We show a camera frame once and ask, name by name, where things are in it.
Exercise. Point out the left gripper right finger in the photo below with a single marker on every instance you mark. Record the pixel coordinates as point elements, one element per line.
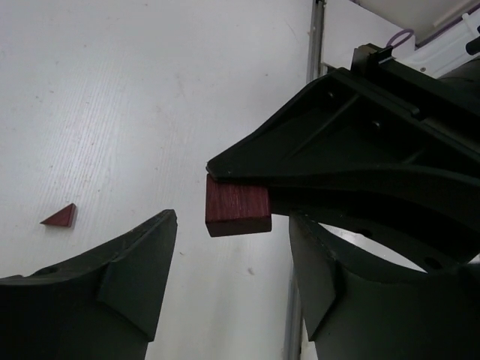
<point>359,306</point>

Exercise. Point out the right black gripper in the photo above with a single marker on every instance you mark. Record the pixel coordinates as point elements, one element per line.
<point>388,127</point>

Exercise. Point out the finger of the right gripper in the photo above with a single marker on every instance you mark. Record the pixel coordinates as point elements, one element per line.
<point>432,220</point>

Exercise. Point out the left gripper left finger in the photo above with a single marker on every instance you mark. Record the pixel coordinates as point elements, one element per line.
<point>102,304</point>

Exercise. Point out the dark red triangular block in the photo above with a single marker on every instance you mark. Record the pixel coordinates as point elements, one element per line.
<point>62,218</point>

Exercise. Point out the dark red cube block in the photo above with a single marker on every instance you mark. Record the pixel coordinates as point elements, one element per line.
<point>234,209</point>

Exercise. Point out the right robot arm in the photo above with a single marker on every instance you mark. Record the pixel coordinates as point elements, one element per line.
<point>446,48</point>

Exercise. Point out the aluminium right rail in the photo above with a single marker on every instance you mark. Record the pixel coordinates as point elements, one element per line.
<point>315,34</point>

